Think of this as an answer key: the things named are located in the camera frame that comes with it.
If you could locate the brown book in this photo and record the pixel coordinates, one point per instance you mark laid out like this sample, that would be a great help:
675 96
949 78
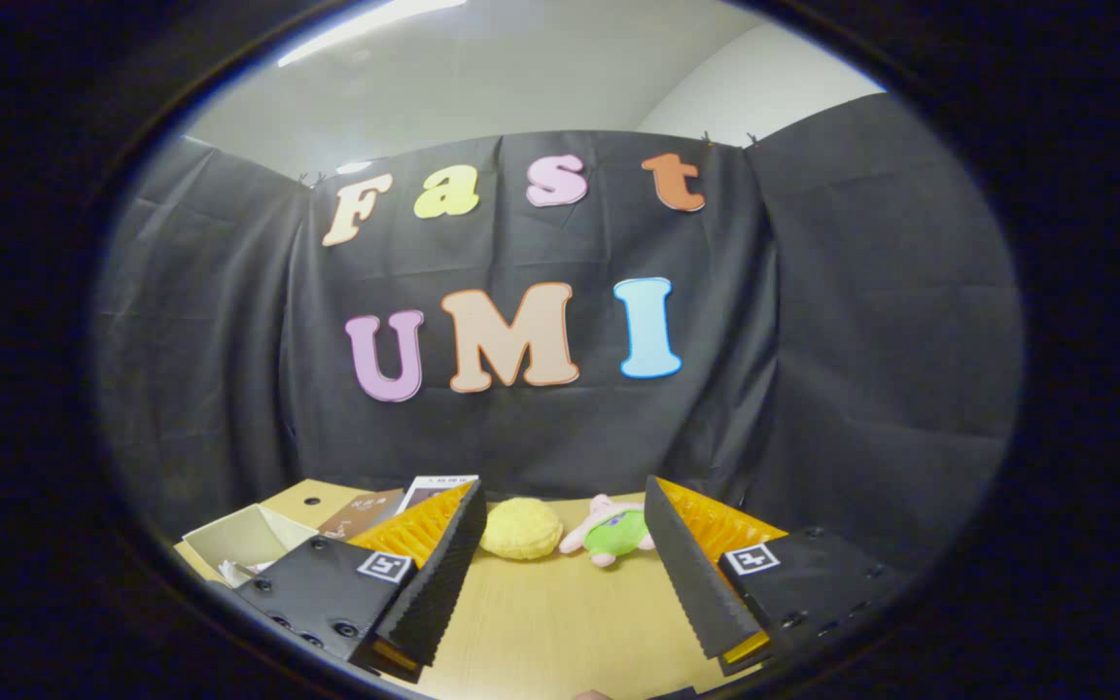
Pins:
361 513

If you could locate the yellow plush toy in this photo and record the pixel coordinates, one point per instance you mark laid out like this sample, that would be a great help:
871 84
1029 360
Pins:
521 528

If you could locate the pink and green plush toy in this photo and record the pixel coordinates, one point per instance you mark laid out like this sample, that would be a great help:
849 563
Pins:
613 530

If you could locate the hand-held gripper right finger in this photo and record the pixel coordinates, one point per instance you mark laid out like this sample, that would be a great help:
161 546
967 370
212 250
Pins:
691 574

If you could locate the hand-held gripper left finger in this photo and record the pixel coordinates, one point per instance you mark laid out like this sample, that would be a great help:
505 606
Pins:
443 574

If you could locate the tan cardboard storage box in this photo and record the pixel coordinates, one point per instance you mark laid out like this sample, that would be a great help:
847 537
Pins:
249 535

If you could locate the black backdrop cloth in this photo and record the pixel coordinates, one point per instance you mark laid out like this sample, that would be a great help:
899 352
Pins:
813 340

